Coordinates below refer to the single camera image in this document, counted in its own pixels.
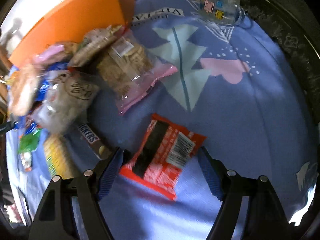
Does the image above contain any red snack packet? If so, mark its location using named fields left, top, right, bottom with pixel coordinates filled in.
left=119, top=113, right=206, bottom=200

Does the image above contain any yellow wafer packet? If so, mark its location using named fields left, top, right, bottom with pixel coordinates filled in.
left=43, top=134, right=79, bottom=179

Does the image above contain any green candy packet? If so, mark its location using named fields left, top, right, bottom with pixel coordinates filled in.
left=18, top=127, right=41, bottom=172

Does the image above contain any snickers bar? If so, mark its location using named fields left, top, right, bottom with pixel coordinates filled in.
left=76, top=123, right=113, bottom=160

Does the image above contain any grey round biscuit packet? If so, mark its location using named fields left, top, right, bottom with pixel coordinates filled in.
left=31, top=70, right=100, bottom=134

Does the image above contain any pink cookie packet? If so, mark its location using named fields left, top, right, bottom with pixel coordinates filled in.
left=97, top=30, right=178, bottom=115

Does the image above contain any brown cracker packet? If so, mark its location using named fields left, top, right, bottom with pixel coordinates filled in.
left=68, top=25, right=125, bottom=67

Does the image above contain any clear glass mug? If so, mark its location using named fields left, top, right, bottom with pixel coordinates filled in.
left=199, top=0, right=246, bottom=25

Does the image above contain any orange cardboard box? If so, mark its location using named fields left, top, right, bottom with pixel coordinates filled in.
left=9, top=0, right=135, bottom=67

